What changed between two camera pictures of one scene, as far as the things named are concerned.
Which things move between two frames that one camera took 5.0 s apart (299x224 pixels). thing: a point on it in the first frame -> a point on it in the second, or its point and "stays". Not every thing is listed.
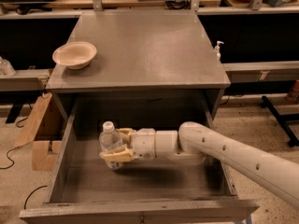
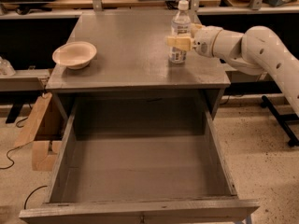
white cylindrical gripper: (144, 144) -> (204, 41)
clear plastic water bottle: (110, 138) -> (180, 27)
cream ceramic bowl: (77, 55) stays
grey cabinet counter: (143, 53) stays
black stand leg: (281, 119) stays
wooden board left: (35, 122) stays
